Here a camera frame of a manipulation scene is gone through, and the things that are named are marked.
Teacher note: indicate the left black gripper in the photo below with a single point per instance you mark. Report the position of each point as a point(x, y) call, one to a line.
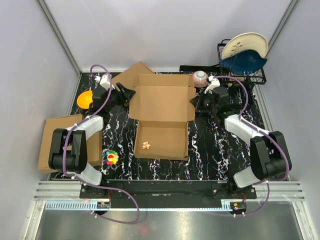
point(125, 95)

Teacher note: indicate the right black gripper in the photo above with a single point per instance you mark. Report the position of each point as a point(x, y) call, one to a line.
point(194, 101)

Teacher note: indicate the small orange red toy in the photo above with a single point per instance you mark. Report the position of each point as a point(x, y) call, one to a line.
point(146, 145)

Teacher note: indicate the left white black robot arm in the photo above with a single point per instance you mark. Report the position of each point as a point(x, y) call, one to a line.
point(68, 150)

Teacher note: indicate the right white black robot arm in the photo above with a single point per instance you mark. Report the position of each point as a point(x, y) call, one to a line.
point(269, 156)

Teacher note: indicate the closed cardboard box back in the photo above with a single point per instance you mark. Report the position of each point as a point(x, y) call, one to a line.
point(127, 77)

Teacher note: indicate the small cardboard box left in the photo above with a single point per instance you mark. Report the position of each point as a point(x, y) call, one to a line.
point(94, 146)

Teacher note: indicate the large cardboard box left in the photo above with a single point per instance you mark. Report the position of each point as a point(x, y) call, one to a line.
point(50, 125)

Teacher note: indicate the pink patterned bowl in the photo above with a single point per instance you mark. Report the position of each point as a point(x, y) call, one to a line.
point(200, 79)

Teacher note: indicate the orange bowl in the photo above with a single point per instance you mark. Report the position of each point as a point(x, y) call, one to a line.
point(85, 99)

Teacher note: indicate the blue leaf plate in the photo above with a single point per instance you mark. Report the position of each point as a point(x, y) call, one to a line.
point(244, 63)

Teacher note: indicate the rainbow flower toy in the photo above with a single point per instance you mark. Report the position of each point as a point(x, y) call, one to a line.
point(111, 157)

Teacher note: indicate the cream floral plate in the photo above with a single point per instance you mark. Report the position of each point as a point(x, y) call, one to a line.
point(246, 41)

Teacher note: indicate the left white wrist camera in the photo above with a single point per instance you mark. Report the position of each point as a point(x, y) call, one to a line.
point(104, 81)

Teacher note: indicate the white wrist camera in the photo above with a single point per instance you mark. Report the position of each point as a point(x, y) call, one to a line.
point(104, 81)
point(213, 83)

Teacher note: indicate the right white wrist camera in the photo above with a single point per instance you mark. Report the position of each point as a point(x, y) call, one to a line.
point(213, 83)

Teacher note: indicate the black wire dish rack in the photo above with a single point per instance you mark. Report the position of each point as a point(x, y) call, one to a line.
point(236, 92)

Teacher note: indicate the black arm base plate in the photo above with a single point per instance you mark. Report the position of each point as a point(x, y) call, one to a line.
point(215, 189)

